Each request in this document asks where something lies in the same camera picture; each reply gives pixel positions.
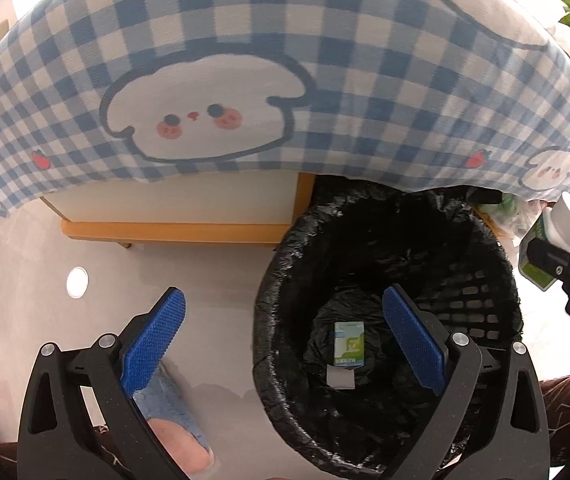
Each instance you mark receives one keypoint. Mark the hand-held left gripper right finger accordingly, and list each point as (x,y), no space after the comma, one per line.
(412,340)

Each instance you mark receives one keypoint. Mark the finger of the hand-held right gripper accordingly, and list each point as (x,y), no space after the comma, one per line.
(547,260)

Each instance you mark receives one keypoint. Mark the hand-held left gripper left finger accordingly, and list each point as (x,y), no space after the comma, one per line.
(157,340)

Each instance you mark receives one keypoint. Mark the green bottle with white cap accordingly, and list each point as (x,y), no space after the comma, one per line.
(567,220)

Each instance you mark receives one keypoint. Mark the black bag-lined trash bin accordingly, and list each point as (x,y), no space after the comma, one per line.
(495,280)

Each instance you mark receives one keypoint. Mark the green white carton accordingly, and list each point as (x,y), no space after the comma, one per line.
(349,344)

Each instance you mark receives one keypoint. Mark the white paper slip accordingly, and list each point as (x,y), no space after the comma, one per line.
(341,377)

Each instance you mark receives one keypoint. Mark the blue fuzzy slipper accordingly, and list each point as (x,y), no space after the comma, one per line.
(175,390)

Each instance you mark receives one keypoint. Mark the plastic bags under table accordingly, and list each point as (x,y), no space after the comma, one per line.
(512,217)

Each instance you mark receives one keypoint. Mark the person's foot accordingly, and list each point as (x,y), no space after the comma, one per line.
(180,447)

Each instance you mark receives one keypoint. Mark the blue checked bear tablecloth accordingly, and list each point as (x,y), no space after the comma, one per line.
(315,110)

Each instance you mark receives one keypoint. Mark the wooden table frame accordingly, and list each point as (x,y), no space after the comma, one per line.
(165,232)

